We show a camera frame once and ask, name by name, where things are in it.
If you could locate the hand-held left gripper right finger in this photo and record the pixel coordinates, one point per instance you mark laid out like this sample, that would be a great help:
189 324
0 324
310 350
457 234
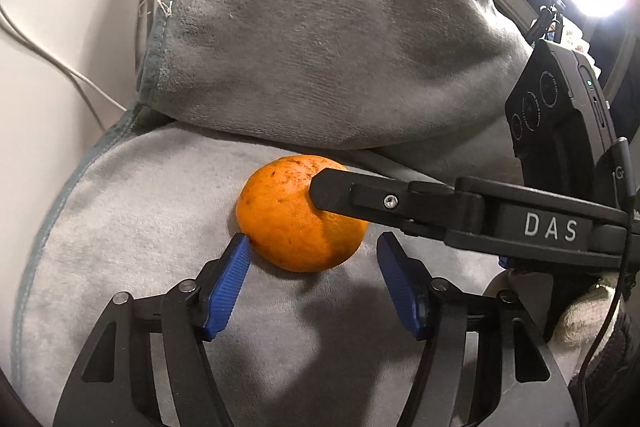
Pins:
400 287

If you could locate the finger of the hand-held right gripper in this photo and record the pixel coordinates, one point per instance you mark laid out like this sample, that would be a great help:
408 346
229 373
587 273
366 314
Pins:
370 199

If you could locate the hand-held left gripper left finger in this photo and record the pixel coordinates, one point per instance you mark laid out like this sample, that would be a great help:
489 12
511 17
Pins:
227 287

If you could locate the large orange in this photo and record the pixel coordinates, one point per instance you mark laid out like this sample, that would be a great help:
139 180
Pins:
285 217

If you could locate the person's right forearm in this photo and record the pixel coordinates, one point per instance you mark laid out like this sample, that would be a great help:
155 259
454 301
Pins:
615 382

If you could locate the person's right hand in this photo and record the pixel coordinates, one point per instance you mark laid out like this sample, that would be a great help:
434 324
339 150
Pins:
587 322

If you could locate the grey fleece blanket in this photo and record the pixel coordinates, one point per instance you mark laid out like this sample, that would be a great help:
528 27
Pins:
300 32

